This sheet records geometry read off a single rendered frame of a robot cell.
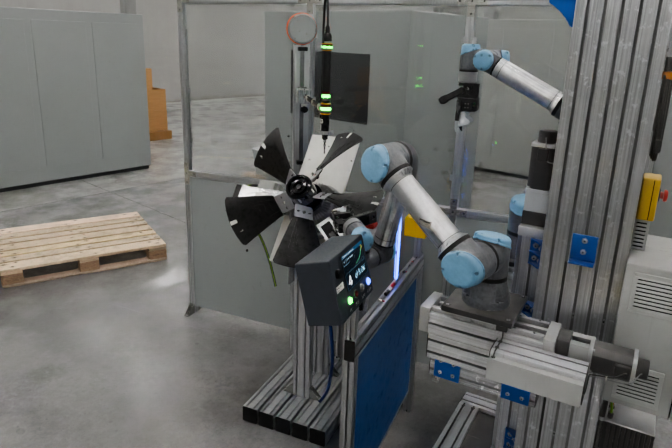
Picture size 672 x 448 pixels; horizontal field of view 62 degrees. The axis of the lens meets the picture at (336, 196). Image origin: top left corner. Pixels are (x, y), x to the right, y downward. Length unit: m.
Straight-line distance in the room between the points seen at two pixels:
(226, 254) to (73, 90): 4.38
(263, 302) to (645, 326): 2.39
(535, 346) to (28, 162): 6.53
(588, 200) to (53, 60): 6.56
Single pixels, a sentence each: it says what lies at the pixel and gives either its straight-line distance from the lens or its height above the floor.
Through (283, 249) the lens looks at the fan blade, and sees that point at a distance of 2.33.
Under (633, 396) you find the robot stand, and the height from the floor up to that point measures 0.81.
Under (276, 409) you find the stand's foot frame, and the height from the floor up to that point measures 0.08.
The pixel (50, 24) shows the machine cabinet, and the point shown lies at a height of 1.88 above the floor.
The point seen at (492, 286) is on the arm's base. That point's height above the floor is 1.11.
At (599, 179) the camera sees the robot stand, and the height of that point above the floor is 1.46.
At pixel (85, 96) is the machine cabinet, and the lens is 7.71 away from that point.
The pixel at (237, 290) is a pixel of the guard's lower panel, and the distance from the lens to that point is 3.76.
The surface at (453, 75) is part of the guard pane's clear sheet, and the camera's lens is 2.91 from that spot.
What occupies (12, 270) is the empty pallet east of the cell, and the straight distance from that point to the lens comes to 4.76.
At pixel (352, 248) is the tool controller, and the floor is 1.24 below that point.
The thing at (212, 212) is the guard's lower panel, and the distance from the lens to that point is 3.67.
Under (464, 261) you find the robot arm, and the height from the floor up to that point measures 1.24.
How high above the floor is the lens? 1.84
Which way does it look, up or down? 16 degrees down
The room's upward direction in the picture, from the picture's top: 2 degrees clockwise
